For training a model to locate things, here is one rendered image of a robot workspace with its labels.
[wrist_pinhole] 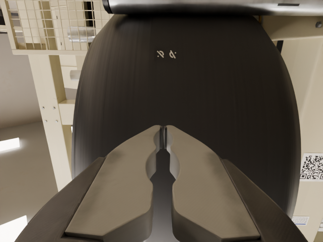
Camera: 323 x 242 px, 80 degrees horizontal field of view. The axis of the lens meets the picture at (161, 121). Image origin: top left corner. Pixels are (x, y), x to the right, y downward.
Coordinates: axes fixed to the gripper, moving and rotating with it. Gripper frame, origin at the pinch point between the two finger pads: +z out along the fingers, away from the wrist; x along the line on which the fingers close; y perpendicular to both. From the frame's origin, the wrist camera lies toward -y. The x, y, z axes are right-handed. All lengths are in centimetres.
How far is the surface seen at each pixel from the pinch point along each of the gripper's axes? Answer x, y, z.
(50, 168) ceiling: -265, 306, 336
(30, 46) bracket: -54, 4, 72
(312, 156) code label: 33.0, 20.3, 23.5
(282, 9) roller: 16.3, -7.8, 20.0
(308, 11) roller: 20.1, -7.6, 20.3
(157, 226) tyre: -0.5, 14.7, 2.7
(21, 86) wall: -495, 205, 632
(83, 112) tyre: -9.9, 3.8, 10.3
